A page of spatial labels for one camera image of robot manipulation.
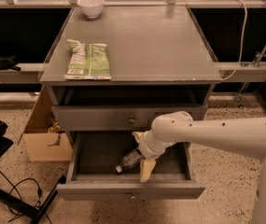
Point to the grey open lower drawer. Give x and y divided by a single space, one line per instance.
92 171

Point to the grey upper drawer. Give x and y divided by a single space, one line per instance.
117 117

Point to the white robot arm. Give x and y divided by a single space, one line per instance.
245 137

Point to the grey wooden drawer cabinet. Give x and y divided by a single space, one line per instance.
157 58

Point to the brown cardboard box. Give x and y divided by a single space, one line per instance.
43 138

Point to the white ceramic bowl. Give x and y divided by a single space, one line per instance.
91 8

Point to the clear plastic water bottle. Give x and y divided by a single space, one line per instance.
129 161

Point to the green snack bag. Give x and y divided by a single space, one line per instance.
88 61

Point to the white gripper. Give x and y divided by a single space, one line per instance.
146 146

